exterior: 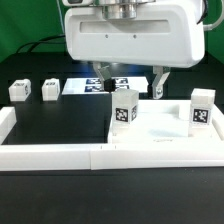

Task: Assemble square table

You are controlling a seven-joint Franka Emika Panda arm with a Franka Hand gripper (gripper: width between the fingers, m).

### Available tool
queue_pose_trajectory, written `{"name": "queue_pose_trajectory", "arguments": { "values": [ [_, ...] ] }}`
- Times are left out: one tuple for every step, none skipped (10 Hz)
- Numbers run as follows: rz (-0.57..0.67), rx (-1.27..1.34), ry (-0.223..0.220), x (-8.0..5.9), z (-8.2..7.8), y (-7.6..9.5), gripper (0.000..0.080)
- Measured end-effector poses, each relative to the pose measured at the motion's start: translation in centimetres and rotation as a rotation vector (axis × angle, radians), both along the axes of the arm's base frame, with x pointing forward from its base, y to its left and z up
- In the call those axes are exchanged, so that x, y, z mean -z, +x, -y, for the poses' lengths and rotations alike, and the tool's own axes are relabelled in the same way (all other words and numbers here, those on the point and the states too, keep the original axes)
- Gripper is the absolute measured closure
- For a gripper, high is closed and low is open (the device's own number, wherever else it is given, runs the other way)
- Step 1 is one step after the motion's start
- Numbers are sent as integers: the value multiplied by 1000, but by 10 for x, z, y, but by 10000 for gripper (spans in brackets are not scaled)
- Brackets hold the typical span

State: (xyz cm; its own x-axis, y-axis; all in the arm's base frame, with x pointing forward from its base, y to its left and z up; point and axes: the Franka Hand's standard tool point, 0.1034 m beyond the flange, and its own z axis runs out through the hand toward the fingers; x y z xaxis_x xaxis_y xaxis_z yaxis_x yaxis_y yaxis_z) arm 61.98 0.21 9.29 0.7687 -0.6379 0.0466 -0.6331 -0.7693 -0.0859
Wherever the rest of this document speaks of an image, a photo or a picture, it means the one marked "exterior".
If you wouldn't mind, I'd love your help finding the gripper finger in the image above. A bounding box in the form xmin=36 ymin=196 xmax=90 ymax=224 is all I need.
xmin=148 ymin=66 xmax=170 ymax=100
xmin=93 ymin=62 xmax=115 ymax=92

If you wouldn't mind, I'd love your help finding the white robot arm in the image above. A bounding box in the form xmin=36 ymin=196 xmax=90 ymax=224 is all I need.
xmin=62 ymin=0 xmax=224 ymax=99

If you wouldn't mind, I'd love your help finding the white tag sheet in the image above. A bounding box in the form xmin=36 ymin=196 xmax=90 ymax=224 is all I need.
xmin=62 ymin=77 xmax=148 ymax=95

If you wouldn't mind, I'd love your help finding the white U-shaped fence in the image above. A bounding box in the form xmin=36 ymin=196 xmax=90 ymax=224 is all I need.
xmin=0 ymin=108 xmax=224 ymax=171

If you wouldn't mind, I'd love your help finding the black cable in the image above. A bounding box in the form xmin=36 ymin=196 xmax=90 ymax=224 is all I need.
xmin=15 ymin=33 xmax=67 ymax=54

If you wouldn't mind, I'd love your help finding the white cable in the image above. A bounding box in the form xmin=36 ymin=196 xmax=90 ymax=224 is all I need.
xmin=55 ymin=0 xmax=67 ymax=34

